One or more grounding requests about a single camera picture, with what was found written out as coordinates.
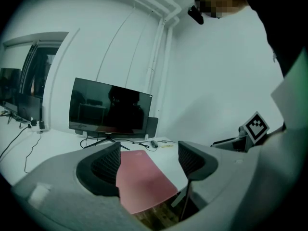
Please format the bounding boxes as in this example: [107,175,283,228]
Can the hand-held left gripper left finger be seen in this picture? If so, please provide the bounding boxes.
[12,142,154,231]

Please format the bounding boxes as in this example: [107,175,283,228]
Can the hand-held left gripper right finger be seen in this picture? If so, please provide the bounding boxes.
[166,141,265,231]

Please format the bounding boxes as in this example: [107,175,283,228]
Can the black monitor cable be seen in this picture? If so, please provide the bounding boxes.
[80,135,116,149]

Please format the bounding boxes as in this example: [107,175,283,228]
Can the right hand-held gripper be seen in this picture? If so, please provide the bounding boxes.
[211,111,270,153]

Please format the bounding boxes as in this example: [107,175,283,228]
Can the black head-worn camera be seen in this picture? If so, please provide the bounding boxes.
[187,5,205,25]

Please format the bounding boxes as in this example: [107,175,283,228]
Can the black computer monitor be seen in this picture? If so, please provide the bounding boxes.
[68,77,154,151]
[18,95,41,123]
[0,68,23,125]

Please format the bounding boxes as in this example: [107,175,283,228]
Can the white power strip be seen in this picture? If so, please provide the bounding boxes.
[26,126,50,134]

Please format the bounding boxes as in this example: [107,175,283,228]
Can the white wall pipe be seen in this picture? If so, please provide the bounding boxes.
[144,0,181,120]

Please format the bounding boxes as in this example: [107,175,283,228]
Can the dark interior window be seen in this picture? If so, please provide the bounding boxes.
[20,39,61,98]

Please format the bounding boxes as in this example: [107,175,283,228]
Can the red desk mat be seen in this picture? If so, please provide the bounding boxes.
[115,149,179,215]

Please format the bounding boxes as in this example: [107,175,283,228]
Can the thick black cable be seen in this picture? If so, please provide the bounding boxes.
[0,125,32,160]

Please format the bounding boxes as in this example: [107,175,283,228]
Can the person's face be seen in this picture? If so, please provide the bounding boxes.
[199,0,248,19]

